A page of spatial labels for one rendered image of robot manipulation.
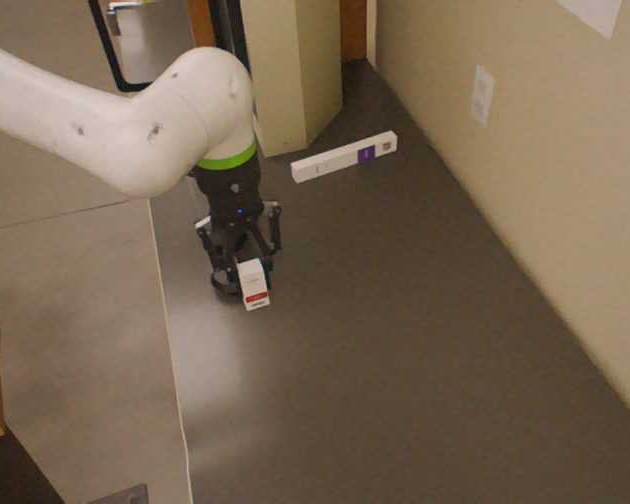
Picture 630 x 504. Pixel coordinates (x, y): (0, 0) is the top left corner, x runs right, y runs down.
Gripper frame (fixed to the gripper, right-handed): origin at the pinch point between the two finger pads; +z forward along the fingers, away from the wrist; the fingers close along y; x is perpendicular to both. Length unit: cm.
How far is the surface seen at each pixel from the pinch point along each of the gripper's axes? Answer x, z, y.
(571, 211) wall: 6, 1, -56
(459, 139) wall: -35, 13, -58
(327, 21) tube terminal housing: -64, -7, -37
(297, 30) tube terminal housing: -55, -12, -27
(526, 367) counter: 21, 19, -41
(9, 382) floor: -88, 112, 81
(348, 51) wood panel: -90, 17, -51
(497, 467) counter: 35.4, 18.9, -27.2
